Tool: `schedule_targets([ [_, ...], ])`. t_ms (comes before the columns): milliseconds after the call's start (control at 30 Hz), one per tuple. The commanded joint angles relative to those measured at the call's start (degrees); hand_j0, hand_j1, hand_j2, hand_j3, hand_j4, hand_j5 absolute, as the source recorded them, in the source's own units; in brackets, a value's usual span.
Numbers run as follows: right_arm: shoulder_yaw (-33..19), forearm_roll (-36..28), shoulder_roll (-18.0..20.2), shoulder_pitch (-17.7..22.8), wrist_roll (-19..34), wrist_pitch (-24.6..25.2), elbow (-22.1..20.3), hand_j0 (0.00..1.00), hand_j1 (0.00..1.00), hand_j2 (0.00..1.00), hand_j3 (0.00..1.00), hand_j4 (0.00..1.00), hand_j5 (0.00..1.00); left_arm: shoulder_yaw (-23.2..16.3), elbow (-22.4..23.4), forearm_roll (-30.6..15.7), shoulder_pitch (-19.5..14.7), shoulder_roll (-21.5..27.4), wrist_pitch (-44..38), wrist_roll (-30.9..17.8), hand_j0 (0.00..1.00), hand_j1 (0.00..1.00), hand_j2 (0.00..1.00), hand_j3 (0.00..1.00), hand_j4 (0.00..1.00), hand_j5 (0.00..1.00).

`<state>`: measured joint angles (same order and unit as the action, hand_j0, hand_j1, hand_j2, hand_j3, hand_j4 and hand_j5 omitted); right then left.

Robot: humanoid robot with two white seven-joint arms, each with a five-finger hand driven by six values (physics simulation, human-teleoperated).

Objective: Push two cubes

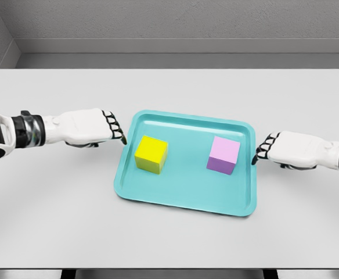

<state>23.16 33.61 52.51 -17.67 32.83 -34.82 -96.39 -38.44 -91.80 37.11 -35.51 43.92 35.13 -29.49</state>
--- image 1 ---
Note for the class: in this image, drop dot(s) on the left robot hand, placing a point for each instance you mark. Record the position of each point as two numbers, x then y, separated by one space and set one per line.
83 125

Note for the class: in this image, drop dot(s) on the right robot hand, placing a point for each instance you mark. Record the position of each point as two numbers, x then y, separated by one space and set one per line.
292 148

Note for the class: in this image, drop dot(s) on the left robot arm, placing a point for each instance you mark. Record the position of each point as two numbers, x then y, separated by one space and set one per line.
21 130

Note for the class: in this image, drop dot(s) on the purple cube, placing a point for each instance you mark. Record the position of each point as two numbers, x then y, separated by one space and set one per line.
223 155

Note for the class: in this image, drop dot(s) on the yellow cube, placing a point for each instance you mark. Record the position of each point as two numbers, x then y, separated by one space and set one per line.
152 154

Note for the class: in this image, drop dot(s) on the teal plastic tray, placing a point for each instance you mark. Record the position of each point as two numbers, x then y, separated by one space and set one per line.
184 186

